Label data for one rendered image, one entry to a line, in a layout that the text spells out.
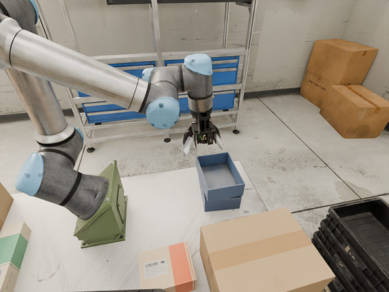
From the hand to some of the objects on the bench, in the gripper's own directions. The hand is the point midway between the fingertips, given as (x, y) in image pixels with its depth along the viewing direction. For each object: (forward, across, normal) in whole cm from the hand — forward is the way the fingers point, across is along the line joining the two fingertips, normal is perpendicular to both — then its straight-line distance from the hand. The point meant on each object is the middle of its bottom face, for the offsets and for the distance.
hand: (202, 152), depth 82 cm
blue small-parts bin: (+25, +6, 0) cm, 25 cm away
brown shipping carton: (+25, +8, -35) cm, 44 cm away
